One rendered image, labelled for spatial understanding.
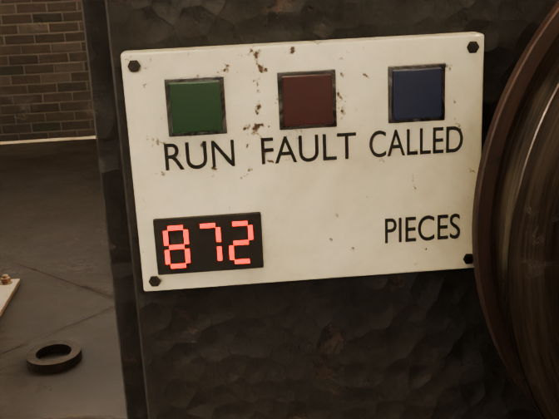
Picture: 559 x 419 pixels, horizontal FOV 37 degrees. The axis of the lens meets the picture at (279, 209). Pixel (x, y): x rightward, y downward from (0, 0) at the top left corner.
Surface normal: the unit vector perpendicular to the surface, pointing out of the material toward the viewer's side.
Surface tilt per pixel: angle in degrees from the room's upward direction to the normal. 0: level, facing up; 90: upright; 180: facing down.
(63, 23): 90
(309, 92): 90
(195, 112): 90
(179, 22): 90
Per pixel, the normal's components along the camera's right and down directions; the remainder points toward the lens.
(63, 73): 0.07, 0.28
